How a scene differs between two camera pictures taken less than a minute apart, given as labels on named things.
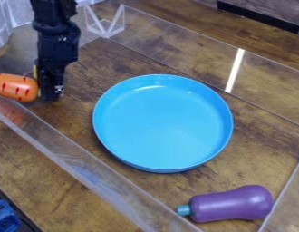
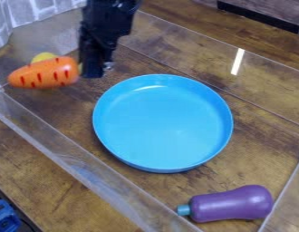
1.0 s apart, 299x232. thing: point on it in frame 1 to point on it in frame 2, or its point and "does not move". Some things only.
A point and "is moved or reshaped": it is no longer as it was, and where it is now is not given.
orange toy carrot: x=15 y=87 is moved or reshaped
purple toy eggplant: x=250 y=201 does not move
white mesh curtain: x=15 y=13 does not move
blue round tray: x=162 y=123 does not move
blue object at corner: x=7 y=220 does not move
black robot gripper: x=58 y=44 to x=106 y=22
